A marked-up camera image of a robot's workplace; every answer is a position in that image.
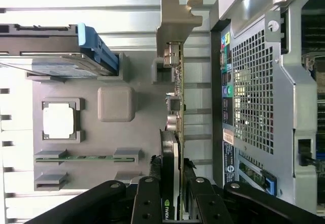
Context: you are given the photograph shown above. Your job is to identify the blue slot retention clip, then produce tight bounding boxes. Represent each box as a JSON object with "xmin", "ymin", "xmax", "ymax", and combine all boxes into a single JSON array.
[{"xmin": 263, "ymin": 170, "xmax": 277, "ymax": 196}]

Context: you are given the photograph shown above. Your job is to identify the grey plastic parts rack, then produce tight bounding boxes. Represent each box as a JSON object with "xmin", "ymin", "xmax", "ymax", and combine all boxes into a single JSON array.
[{"xmin": 25, "ymin": 52, "xmax": 170, "ymax": 192}]

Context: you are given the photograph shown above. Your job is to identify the green RAM stick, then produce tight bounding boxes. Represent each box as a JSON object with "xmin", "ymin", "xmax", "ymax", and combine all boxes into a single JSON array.
[{"xmin": 35, "ymin": 156, "xmax": 136, "ymax": 163}]

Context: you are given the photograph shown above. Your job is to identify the silver CPU chip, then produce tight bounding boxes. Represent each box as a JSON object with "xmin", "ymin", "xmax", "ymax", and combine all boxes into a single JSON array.
[{"xmin": 42, "ymin": 103, "xmax": 77, "ymax": 136}]

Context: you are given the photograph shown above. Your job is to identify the green motherboard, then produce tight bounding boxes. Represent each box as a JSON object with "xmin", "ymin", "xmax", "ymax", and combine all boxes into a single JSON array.
[{"xmin": 301, "ymin": 13, "xmax": 325, "ymax": 175}]

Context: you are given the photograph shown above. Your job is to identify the grey open PC case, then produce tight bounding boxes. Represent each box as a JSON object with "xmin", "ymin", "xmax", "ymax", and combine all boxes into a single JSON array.
[{"xmin": 209, "ymin": 0, "xmax": 325, "ymax": 216}]

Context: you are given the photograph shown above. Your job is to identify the silver hard disk blue label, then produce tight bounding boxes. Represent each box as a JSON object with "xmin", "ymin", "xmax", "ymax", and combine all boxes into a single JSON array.
[{"xmin": 0, "ymin": 32, "xmax": 100, "ymax": 79}]

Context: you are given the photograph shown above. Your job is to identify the blue disk caddy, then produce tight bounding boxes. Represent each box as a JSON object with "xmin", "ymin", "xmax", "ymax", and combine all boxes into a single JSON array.
[{"xmin": 0, "ymin": 23, "xmax": 120, "ymax": 77}]

